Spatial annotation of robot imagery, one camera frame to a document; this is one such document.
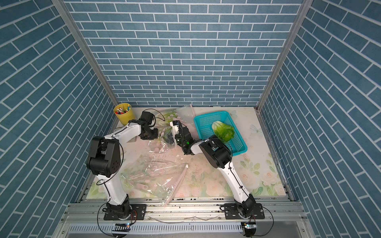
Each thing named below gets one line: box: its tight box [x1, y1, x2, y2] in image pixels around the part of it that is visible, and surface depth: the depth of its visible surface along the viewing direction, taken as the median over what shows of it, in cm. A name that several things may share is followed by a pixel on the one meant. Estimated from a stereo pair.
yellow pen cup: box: [113, 102, 134, 125], surface depth 104 cm
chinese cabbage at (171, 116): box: [164, 110, 181, 123], surface depth 107 cm
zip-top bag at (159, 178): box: [121, 157, 190, 207], surface depth 86 cm
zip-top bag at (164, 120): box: [147, 107, 182, 154], surface depth 93 cm
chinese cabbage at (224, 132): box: [211, 120, 235, 142], surface depth 98 cm
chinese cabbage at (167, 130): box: [161, 118, 174, 146], surface depth 91 cm
